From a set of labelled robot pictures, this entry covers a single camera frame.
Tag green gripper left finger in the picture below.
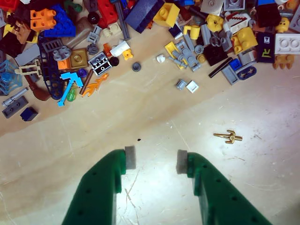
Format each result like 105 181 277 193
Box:
61 145 137 225

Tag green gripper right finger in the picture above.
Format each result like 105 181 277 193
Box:
176 149 273 225

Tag gold Lego sai weapon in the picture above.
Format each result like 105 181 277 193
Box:
213 129 243 144

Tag transparent orange Lego flame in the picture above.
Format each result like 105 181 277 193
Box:
81 73 110 97

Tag brown Lego bar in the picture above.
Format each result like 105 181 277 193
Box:
79 68 94 95

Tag light grey Lego tile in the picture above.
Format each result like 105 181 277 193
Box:
186 80 200 94

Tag light blue Lego pickaxe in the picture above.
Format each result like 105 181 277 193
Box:
57 72 83 107

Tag brown curved Lego piece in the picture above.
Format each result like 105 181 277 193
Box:
24 75 51 101

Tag dark grey Lego plate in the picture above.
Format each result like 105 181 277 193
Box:
2 95 29 117

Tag grey rectangular Lego tile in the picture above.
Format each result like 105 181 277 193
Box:
221 65 239 85

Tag grey Lego bar tool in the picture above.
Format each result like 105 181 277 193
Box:
1 87 29 106

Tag printed treasure chest Lego tile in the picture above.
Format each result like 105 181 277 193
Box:
88 52 112 77

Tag dark blue oval Lego plate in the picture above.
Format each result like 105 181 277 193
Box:
236 65 256 80

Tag black Lego bar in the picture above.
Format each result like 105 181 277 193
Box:
208 57 234 78

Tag small orange Lego brick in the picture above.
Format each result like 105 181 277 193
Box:
57 58 71 70

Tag gold square Lego plate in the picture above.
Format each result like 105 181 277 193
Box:
69 48 89 69

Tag small blue Lego piece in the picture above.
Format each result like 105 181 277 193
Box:
229 59 242 71

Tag tan Lego fence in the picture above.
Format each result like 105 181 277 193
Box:
14 60 43 75

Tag dark grey Lego gear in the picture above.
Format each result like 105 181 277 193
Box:
87 43 99 56

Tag grey Lego technic assembly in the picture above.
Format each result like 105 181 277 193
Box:
168 39 202 72

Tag black square Lego plate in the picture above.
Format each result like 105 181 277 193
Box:
203 44 228 67

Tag grey round Lego technic disc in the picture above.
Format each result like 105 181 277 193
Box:
52 45 72 61

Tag grey Lego panel piece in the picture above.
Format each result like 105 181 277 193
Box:
238 49 258 66

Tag white Lego cylinder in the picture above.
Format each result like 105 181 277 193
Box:
110 40 131 57

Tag light blue Lego spider web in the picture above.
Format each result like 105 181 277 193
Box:
0 60 24 96

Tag orange Lego claws piece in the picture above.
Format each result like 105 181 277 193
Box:
273 54 295 70

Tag grey Lego slope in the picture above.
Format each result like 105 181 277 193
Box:
14 43 41 66

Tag grey Lego grille piece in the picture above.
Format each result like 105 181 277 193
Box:
87 24 103 45

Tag dark printed Lego tile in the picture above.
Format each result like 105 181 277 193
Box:
255 31 275 64

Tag yellow Lego plate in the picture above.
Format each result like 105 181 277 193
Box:
164 41 188 70

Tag tan Lego rock piece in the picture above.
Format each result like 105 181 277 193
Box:
63 17 94 49

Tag yellow Lego brick two studs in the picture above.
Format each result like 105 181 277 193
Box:
232 27 259 55

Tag tan small Lego plate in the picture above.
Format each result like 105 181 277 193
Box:
103 23 120 38

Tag yellow Lego mug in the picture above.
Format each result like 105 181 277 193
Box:
182 24 201 40

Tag white Lego plate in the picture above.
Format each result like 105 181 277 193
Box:
274 33 300 56

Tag black Lego slope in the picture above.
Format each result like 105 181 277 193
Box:
0 31 25 58

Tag long dark grey Lego bar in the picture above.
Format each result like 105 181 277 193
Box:
114 0 131 41

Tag dark blue white Lego piece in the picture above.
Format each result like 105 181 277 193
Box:
168 23 184 40

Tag black round Lego piece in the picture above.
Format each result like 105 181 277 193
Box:
87 11 100 24

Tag yellow Lego hair piece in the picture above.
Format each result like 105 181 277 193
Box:
205 13 225 32

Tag white red printed Lego piece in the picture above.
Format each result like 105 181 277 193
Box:
222 11 250 35

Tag brown Lego minifigure part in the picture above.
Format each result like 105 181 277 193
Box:
13 20 32 44

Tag red Lego brick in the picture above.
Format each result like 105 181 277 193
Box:
96 0 119 29

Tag large dark blue Lego slope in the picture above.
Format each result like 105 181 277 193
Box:
124 0 165 34

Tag yellow Lego minifigure head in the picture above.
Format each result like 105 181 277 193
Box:
275 16 291 33

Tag yellow Lego brick single stud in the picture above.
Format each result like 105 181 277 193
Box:
152 2 180 28

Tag black Lego brick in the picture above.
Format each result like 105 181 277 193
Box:
254 3 282 28

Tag light grey square Lego plate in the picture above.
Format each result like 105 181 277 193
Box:
200 0 225 15

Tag red Lego plate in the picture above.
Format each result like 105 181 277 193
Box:
0 0 21 12

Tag dark blue curved Lego frame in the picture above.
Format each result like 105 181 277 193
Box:
38 31 68 100

